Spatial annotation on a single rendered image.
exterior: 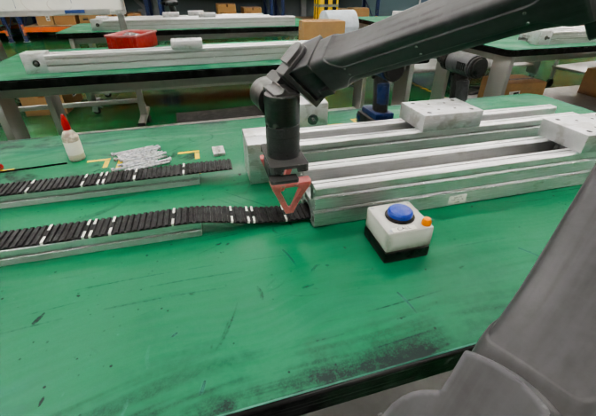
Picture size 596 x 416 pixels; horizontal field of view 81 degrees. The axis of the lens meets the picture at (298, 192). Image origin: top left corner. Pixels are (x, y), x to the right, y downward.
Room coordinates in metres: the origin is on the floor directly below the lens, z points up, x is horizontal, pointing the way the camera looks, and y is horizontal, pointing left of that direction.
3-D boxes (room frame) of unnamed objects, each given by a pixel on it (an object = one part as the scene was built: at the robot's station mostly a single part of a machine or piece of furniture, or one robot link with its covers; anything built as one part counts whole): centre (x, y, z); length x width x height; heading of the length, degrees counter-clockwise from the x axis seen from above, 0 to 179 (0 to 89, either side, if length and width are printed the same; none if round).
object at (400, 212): (0.47, -0.17, 0.84); 0.04 x 0.04 x 0.02
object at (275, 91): (0.56, 0.03, 0.99); 0.07 x 0.06 x 0.07; 21
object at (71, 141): (0.81, 0.56, 0.84); 0.04 x 0.04 x 0.12
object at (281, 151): (0.55, 0.03, 0.93); 0.10 x 0.07 x 0.07; 14
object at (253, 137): (0.72, 0.07, 0.83); 0.12 x 0.09 x 0.10; 15
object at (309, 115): (1.00, -0.03, 0.83); 0.11 x 0.10 x 0.10; 11
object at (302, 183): (0.53, 0.02, 0.86); 0.07 x 0.07 x 0.09; 14
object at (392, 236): (0.48, -0.16, 0.81); 0.10 x 0.08 x 0.06; 15
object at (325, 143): (0.85, -0.36, 0.82); 0.80 x 0.10 x 0.09; 105
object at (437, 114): (0.85, -0.36, 0.87); 0.16 x 0.11 x 0.07; 105
